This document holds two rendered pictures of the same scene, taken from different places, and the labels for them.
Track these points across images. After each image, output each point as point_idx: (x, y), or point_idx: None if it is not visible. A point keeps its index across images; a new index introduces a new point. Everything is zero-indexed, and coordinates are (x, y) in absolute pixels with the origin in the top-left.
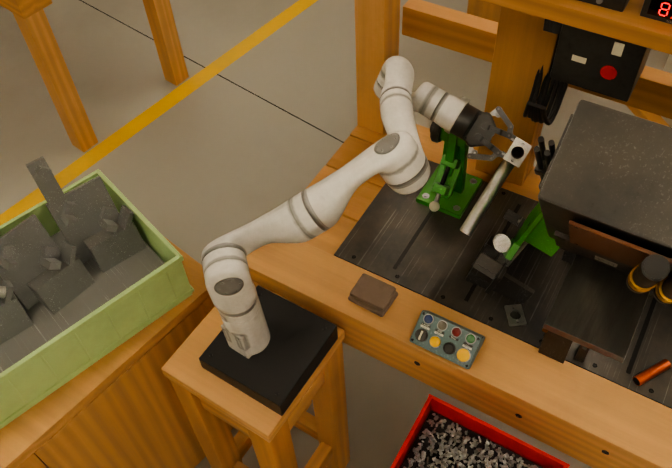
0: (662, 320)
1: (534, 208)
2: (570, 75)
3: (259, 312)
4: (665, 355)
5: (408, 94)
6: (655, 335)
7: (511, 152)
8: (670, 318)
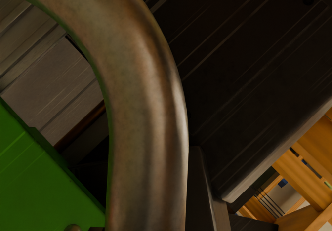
0: (47, 59)
1: (3, 133)
2: None
3: None
4: (13, 103)
5: None
6: (22, 80)
7: None
8: (58, 56)
